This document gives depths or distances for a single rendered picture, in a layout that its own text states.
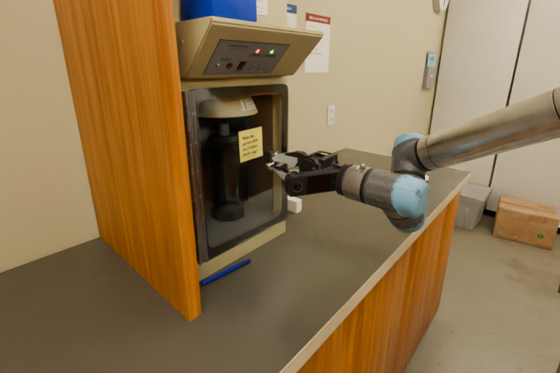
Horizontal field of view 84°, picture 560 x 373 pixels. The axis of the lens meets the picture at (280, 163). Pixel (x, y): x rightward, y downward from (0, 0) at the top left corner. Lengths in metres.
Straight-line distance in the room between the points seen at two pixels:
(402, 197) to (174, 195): 0.41
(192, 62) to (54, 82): 0.49
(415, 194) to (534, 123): 0.21
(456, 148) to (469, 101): 2.84
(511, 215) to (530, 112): 2.69
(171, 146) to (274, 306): 0.41
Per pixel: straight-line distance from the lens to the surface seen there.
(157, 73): 0.54
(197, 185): 0.69
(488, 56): 3.49
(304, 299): 0.75
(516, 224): 3.32
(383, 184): 0.61
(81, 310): 0.84
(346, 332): 0.91
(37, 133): 1.02
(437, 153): 0.70
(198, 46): 0.59
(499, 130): 0.65
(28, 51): 1.01
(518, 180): 3.58
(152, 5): 0.55
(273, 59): 0.73
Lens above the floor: 1.43
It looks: 17 degrees down
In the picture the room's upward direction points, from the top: straight up
